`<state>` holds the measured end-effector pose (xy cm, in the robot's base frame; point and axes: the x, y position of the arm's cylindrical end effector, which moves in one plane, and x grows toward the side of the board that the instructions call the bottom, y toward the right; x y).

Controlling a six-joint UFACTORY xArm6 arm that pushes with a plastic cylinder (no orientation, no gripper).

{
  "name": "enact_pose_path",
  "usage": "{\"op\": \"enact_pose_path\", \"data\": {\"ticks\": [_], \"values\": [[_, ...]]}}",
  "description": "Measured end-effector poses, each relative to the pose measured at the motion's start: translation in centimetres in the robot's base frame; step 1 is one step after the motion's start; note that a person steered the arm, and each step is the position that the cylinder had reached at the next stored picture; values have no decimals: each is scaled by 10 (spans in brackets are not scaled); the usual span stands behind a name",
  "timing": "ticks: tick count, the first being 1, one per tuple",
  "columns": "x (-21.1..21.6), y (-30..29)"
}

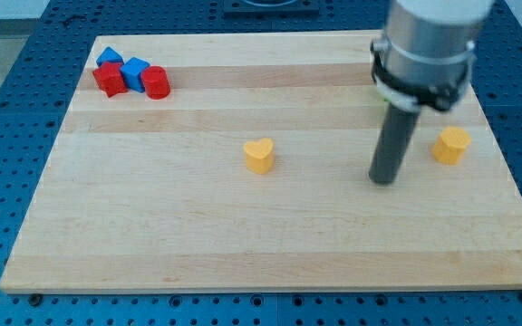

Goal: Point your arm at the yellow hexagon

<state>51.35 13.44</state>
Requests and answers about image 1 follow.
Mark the red cylinder block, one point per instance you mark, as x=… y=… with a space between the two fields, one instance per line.
x=156 y=83

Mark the yellow heart block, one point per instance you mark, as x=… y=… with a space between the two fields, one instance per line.
x=259 y=155

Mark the blue triangular block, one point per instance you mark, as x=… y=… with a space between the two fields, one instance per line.
x=108 y=55

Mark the dark grey pointer rod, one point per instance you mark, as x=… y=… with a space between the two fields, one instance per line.
x=394 y=139

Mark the yellow hexagon block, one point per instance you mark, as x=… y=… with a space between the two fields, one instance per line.
x=450 y=146

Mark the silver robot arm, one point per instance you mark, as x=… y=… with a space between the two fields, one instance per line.
x=425 y=54

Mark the wooden board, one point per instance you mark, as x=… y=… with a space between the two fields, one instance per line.
x=154 y=196

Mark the red star block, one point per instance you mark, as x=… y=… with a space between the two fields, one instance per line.
x=109 y=79

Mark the blue cube block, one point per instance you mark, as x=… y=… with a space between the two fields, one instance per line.
x=131 y=73

